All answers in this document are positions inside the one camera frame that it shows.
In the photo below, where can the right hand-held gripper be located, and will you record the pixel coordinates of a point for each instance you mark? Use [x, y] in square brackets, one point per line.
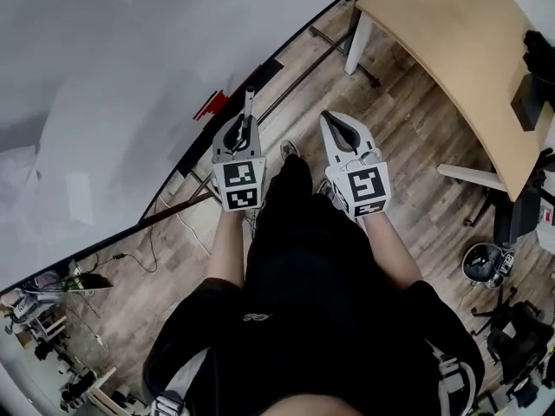
[366, 184]

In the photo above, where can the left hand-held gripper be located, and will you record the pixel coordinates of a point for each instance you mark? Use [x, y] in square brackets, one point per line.
[240, 180]

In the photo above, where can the person's right forearm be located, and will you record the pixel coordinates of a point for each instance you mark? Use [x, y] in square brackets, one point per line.
[392, 254]

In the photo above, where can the person's left forearm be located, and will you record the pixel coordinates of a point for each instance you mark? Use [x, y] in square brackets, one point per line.
[226, 249]

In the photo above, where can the red whiteboard magnet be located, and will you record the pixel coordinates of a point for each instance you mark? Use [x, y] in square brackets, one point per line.
[212, 104]

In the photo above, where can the black whiteboard eraser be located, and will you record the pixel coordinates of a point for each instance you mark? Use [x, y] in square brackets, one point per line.
[259, 77]

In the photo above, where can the black metal whiteboard stand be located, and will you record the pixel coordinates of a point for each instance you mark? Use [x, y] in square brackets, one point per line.
[312, 65]

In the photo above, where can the large black-framed whiteboard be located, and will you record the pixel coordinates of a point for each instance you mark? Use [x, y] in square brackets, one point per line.
[108, 80]

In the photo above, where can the person's left shoe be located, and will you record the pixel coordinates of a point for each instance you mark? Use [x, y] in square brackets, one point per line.
[289, 149]

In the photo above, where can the person's shoe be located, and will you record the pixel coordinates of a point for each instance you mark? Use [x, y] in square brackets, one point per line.
[289, 149]
[326, 189]

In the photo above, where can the person's right shoe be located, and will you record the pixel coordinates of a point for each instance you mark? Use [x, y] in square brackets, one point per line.
[326, 189]

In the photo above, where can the light wooden table white legs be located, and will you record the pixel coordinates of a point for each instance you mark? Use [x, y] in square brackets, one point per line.
[459, 46]

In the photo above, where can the black chair base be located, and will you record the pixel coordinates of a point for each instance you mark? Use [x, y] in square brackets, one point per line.
[482, 204]

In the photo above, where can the person's black clothing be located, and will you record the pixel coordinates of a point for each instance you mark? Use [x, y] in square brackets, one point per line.
[312, 301]

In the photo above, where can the black box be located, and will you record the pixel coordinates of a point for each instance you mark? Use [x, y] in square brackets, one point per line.
[526, 102]

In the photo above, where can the black computer case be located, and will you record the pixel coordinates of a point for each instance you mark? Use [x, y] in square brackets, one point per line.
[524, 206]

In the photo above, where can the black bag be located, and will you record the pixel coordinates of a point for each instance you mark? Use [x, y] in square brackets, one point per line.
[541, 59]

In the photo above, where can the white box red label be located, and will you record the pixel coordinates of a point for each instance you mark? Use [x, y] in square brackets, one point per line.
[547, 223]

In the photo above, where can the black office chair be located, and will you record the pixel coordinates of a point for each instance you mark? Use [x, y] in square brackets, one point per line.
[518, 340]

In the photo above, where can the pile of workshop clutter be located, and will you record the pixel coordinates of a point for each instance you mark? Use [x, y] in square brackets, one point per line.
[47, 332]

